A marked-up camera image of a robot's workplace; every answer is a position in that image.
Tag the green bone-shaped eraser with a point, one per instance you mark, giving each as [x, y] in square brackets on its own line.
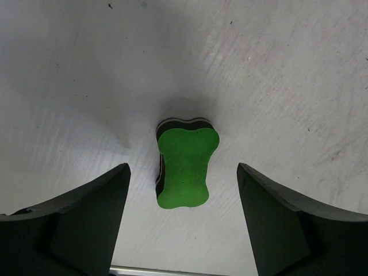
[185, 149]

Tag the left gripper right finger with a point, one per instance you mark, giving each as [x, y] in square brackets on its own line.
[293, 234]

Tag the aluminium mounting rail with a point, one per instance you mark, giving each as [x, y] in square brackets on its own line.
[123, 270]

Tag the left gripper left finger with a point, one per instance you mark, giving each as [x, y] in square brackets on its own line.
[74, 233]

